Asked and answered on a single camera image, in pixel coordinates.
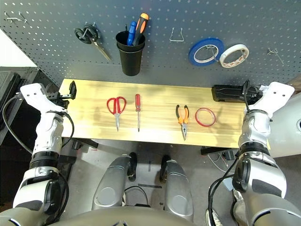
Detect silver right robot leg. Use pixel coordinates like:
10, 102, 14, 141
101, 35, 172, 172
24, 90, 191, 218
159, 155, 195, 223

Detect orange black needle-nose pliers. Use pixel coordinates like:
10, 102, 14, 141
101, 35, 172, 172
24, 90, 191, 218
175, 105, 190, 141

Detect silver left robot leg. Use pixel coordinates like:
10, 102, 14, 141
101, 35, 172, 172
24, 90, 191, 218
91, 152, 137, 210

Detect black table frame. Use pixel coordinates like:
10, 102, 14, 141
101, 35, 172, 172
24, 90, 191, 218
70, 138, 236, 156

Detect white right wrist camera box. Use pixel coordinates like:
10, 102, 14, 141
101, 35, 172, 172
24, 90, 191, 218
246, 81, 296, 118

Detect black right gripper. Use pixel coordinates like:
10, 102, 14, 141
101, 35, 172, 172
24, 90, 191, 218
243, 79, 263, 105

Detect black floor cable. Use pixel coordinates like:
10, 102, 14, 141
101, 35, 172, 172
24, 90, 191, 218
124, 186, 149, 206

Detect silver double peg hook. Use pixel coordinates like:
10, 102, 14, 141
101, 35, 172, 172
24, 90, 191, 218
6, 11, 28, 24

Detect white tape roll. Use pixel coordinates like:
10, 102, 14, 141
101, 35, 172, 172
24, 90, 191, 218
219, 44, 250, 68

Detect grey robot torso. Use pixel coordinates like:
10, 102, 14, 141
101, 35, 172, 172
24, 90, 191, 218
47, 206, 196, 226

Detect blue tape roll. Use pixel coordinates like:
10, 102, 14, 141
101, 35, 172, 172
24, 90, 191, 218
188, 37, 224, 66

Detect silver tape peg hook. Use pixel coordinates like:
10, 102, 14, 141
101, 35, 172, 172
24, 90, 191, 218
206, 46, 221, 64

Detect blue handled screwdriver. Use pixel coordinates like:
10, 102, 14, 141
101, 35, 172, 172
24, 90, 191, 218
127, 21, 137, 46

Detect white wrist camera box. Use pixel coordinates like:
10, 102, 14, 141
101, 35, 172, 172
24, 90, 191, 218
246, 81, 296, 118
20, 83, 69, 116

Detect red handled scissors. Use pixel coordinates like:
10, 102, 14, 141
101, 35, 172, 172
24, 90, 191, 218
106, 96, 127, 132

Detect red handled screwdriver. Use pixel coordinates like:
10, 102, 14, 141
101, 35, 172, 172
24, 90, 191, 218
135, 94, 141, 132

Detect white floor cables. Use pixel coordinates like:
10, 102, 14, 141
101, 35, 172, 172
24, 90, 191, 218
209, 153, 231, 168

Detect black ribbed tool case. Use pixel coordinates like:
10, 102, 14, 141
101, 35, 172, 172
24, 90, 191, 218
211, 84, 247, 102

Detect dark grey pegboard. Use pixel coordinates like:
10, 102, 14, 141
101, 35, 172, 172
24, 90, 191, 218
0, 0, 301, 88

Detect red tape roll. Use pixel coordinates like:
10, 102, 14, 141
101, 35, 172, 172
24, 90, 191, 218
194, 107, 216, 128

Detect black plastic cup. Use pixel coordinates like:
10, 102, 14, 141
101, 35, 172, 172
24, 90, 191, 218
115, 31, 146, 51
117, 43, 144, 76

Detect orange black handled screwdriver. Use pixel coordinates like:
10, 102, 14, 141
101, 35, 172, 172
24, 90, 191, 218
132, 13, 150, 46

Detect black hard carry case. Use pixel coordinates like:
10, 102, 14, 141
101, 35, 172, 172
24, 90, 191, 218
0, 70, 31, 142

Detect silver wire pliers holder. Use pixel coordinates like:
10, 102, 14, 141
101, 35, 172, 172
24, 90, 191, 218
169, 27, 184, 42

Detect silver robot leg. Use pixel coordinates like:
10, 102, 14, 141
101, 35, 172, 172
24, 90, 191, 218
159, 155, 195, 223
91, 152, 137, 210

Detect grey white sneaker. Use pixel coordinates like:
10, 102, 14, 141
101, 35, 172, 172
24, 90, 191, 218
206, 208, 222, 226

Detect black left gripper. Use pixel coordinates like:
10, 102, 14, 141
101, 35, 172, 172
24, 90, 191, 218
46, 81, 78, 110

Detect black handled scissors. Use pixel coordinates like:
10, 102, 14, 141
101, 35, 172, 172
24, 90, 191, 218
74, 22, 112, 61

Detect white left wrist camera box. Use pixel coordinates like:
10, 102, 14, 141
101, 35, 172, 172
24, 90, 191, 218
20, 83, 69, 116

